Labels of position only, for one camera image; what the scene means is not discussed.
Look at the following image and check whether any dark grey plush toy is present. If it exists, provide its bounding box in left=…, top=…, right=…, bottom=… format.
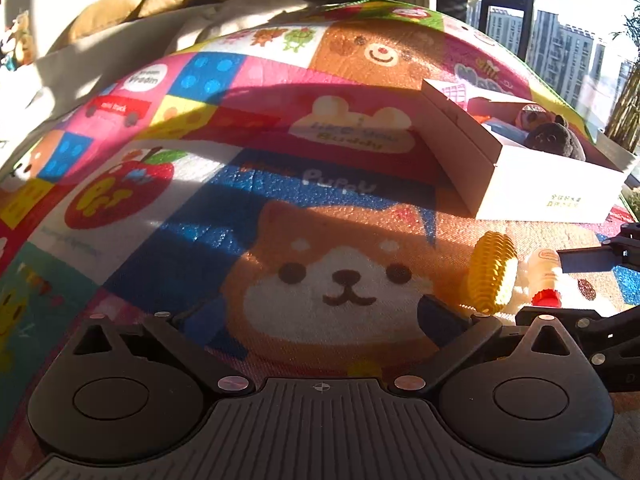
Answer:
left=524, top=115, right=587, bottom=162

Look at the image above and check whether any pink cartoon figure toy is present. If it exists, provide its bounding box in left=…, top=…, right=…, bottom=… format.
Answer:
left=514, top=104, right=555, bottom=132

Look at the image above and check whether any blue white plastic bag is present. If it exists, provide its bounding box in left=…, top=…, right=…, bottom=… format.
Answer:
left=482, top=117, right=528, bottom=145

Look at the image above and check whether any yellow ribbed corn toy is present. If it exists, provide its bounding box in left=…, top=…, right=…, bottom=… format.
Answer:
left=468, top=231, right=518, bottom=315

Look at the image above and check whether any small bottle red cap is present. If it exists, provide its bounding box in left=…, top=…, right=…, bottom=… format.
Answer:
left=526, top=248, right=563, bottom=308

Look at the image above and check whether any colourful cartoon play mat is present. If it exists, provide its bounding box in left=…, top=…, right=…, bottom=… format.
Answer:
left=1, top=1, right=628, bottom=443

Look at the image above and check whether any white cardboard box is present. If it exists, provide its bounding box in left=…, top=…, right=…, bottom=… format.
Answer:
left=416, top=80, right=627, bottom=223

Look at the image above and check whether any beige sofa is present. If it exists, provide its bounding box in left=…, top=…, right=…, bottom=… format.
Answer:
left=1, top=0, right=313, bottom=162

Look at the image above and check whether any teddy bear plush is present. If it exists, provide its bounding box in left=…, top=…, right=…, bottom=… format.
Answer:
left=1, top=11, right=36, bottom=72

